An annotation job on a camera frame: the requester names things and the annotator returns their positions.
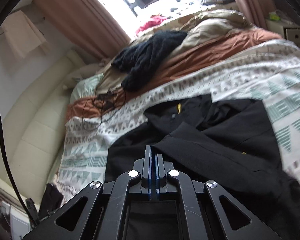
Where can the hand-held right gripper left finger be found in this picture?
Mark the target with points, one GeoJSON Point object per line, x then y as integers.
{"type": "Point", "coordinates": [147, 165]}

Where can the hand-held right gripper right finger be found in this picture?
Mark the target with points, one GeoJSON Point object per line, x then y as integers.
{"type": "Point", "coordinates": [158, 170]}

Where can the black coat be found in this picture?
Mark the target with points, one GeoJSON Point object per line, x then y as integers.
{"type": "Point", "coordinates": [215, 140]}

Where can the pale green pillow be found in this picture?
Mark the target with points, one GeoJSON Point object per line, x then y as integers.
{"type": "Point", "coordinates": [86, 87]}

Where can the black cloth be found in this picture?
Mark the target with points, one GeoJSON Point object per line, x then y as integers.
{"type": "Point", "coordinates": [51, 200]}

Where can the black knit garment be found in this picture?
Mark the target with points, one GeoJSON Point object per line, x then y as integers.
{"type": "Point", "coordinates": [150, 55]}

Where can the cream upholstered headboard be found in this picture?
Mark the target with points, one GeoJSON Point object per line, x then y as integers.
{"type": "Point", "coordinates": [35, 120]}

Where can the patterned white green blanket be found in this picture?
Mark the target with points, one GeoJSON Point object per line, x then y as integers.
{"type": "Point", "coordinates": [240, 72]}

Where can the brown beige duvet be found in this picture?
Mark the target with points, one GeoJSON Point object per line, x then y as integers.
{"type": "Point", "coordinates": [202, 50]}

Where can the pink cloth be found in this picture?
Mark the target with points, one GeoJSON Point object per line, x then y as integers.
{"type": "Point", "coordinates": [152, 22]}

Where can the beige towel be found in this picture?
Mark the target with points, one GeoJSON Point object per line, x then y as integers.
{"type": "Point", "coordinates": [22, 33]}

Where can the small green item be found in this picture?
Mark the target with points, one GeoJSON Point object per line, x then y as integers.
{"type": "Point", "coordinates": [274, 16]}

